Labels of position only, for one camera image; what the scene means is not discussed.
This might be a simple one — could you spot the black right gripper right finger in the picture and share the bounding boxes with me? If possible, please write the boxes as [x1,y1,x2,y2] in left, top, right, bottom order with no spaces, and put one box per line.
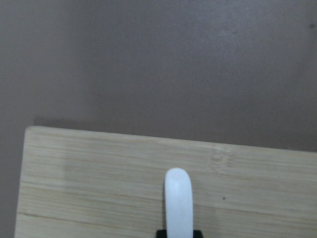
[193,230,204,238]

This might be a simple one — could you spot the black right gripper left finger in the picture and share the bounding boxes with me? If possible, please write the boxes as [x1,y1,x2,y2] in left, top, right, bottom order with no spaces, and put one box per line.
[156,230,167,238]

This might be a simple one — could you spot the white ceramic spoon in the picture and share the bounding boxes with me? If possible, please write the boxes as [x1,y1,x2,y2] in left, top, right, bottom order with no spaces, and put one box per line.
[164,168,194,238]

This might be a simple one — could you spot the bamboo cutting board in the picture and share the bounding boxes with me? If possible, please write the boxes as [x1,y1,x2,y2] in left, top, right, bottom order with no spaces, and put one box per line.
[15,126,317,238]

